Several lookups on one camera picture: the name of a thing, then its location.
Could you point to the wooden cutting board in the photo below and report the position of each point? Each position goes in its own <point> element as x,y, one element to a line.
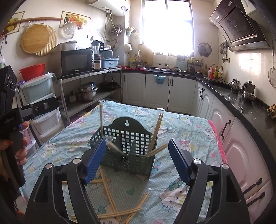
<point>146,54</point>

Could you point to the steel bowl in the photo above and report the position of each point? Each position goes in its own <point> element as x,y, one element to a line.
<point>249,96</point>

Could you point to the white base cabinets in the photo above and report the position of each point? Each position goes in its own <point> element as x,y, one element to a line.
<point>245,129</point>

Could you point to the wall exhaust fan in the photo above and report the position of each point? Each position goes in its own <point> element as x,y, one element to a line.
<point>204,49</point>

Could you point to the plastic drawer tower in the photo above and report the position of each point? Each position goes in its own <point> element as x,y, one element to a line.
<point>45,119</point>

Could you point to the round bamboo tray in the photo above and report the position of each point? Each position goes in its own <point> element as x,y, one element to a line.
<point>39,39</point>

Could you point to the black microwave oven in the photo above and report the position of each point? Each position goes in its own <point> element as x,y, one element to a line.
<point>71,62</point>

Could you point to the dark teapot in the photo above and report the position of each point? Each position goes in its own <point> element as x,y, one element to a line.
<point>248,88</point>

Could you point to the black range hood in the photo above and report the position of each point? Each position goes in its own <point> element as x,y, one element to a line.
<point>240,31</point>

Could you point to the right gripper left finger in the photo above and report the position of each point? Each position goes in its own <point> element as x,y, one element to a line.
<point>46,203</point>

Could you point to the black blender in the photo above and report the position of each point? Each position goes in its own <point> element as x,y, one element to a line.
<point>97,48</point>

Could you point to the hanging strainer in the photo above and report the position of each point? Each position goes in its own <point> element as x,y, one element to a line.
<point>271,73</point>

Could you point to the blue hanging bin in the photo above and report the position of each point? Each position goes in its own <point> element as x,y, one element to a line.
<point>159,79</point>

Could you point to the white water heater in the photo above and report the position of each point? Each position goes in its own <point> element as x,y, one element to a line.
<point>117,7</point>

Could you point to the chopsticks pair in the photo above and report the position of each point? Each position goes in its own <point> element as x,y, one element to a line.
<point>156,129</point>
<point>157,150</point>
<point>107,189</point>
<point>117,214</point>
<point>108,140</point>
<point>139,206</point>

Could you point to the steel pots stack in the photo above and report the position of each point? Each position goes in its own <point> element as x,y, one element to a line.
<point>87,91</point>

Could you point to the green plastic utensil basket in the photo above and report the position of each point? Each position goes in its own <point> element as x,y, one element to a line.
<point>131,138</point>

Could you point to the blue plastic box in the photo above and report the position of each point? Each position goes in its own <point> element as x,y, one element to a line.
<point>107,59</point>

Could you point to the condiment bottles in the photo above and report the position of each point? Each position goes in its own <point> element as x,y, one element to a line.
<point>215,72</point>

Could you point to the red plastic basin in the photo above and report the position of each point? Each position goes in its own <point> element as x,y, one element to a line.
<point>33,71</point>

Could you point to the fruit picture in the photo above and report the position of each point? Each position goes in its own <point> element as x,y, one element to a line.
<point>80,20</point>

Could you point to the metal shelf rack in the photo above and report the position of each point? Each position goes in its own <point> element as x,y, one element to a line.
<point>78,93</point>

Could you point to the dried ginger pile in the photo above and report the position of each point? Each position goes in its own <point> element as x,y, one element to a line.
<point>272,111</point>

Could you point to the steel kettle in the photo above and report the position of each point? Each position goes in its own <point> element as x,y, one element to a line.
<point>235,85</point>

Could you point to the pink towel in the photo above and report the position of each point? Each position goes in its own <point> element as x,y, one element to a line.
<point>220,146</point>

